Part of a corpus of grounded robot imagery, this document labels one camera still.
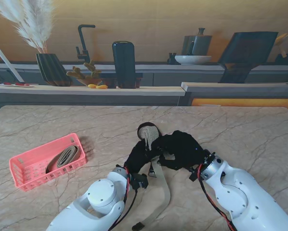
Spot grey back cabinet counter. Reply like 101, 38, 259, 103
0, 61, 288, 87

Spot long beige woven belt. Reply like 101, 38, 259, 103
131, 126, 176, 231

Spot arm red black cables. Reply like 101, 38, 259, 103
107, 166, 139, 231
196, 164, 238, 231

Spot small black bottles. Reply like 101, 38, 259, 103
167, 52, 178, 65

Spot dark ribbed vase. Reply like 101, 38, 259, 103
35, 53, 72, 87

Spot black kitchen faucet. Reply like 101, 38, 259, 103
76, 24, 96, 64

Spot cactus plant in bowl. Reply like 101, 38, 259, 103
66, 59, 103, 86

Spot yellow wooden utensil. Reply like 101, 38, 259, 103
274, 32, 288, 58

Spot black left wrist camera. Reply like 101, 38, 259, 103
131, 173, 149, 191

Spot pink plastic storage basket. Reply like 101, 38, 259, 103
8, 132, 87, 193

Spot dark slanted board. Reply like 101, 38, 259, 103
217, 31, 279, 84

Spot white shallow bowl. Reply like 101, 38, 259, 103
174, 55, 212, 65

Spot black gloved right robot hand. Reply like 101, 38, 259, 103
152, 130, 206, 172

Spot white pampas grass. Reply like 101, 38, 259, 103
0, 0, 55, 54

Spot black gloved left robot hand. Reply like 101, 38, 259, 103
124, 139, 159, 174

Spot grey counter with orange light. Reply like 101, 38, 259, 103
181, 81, 288, 107

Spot plate with red slices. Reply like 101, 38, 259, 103
0, 82, 36, 88

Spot white leaning slat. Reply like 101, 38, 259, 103
0, 49, 26, 83

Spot left arm red black cables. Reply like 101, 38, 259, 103
107, 166, 139, 231

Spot grey jug with lid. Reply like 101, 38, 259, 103
182, 27, 213, 56

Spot right arm red black cables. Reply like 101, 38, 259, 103
196, 164, 238, 231

